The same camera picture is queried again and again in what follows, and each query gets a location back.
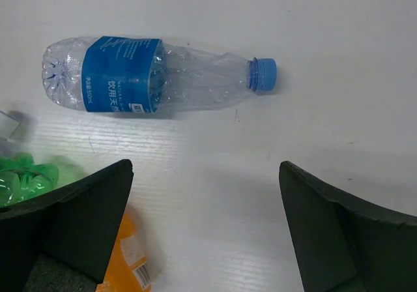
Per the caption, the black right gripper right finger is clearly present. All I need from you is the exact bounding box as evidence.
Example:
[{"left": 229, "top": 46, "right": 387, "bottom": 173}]
[{"left": 279, "top": 161, "right": 416, "bottom": 291}]

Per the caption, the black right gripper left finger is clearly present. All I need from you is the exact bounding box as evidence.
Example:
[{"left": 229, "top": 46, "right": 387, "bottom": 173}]
[{"left": 1, "top": 159, "right": 134, "bottom": 291}]

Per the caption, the orange juice bottle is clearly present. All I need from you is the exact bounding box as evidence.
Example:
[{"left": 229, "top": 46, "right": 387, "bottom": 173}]
[{"left": 96, "top": 213, "right": 151, "bottom": 292}]

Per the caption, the clear bottle blue label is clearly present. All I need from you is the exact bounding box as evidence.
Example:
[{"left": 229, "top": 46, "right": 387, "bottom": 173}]
[{"left": 42, "top": 36, "right": 278, "bottom": 114}]

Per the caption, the green plastic bottle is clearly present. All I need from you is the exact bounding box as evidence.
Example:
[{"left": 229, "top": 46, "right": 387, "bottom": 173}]
[{"left": 1, "top": 153, "right": 78, "bottom": 207}]

